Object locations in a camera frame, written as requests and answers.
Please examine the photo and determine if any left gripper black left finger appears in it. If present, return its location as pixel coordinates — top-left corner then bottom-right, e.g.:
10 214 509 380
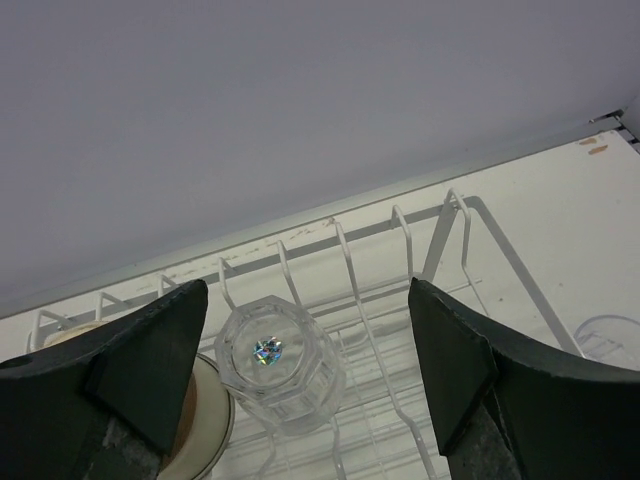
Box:
1 280 208 479

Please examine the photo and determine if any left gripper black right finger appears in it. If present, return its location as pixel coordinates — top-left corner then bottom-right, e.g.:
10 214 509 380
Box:
408 279 639 479

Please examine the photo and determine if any clear faceted glass cup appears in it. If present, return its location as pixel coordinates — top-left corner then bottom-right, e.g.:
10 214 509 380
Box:
214 296 346 436

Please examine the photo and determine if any clear ribbed glass cup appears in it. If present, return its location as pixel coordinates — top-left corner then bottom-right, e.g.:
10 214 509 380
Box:
574 314 639 371

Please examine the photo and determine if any white wire dish rack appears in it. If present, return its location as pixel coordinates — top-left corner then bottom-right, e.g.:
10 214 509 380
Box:
26 189 581 479

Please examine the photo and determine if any cream and brown cup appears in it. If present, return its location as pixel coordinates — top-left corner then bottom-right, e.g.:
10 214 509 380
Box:
42 319 236 480

